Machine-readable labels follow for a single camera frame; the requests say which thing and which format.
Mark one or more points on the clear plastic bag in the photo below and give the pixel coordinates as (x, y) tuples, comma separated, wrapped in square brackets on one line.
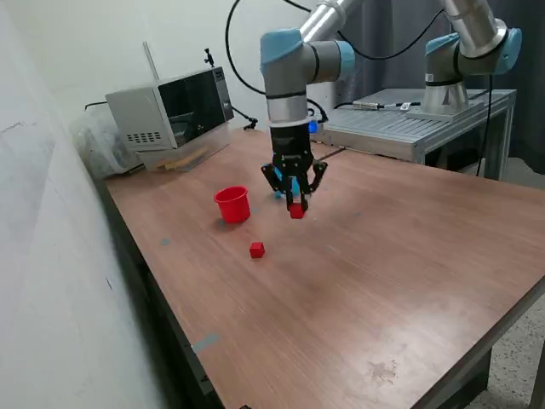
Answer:
[(98, 145)]

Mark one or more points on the aluminium robot mounting plate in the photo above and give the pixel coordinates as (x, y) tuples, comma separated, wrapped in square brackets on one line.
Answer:
[(426, 115)]

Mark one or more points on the wooden shim pieces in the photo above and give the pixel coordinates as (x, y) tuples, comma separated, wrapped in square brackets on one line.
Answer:
[(170, 165)]

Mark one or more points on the grey metal table bracket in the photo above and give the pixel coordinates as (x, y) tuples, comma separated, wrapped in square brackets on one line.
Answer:
[(200, 375)]

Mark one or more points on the black two-finger gripper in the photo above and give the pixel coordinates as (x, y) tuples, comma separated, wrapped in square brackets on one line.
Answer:
[(291, 147)]

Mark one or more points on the red cube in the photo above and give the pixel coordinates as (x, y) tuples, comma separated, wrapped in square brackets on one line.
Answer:
[(296, 212), (256, 250)]

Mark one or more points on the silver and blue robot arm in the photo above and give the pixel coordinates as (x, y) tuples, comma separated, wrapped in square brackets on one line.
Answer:
[(289, 76)]

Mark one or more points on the slotted aluminium robot stand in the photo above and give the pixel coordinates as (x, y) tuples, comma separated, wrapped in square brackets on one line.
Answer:
[(374, 128)]

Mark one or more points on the red round bin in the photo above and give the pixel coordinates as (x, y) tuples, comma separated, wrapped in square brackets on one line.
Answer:
[(233, 209)]

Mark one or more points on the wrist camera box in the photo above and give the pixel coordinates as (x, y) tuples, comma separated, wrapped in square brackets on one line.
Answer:
[(315, 126)]

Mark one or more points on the blue round bin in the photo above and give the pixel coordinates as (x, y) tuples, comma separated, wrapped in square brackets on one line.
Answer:
[(278, 194)]

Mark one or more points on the long grey tape strip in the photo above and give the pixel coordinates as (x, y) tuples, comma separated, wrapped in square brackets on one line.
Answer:
[(205, 343)]

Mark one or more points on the black camera mount stud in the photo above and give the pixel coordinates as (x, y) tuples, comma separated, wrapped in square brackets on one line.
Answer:
[(208, 59)]

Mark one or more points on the white wall strip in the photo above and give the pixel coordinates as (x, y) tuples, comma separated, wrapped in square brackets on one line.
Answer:
[(151, 61)]

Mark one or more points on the dark grey curtain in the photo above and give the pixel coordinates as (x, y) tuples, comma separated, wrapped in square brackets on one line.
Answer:
[(383, 72)]

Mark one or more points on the white warning tag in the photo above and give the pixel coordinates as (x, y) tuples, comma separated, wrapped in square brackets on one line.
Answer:
[(405, 106)]

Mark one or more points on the silver microwave oven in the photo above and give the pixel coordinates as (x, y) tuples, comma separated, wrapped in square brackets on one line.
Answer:
[(140, 115)]

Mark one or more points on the dark brown tape strip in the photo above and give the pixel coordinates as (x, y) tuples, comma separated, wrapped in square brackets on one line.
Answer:
[(330, 154)]

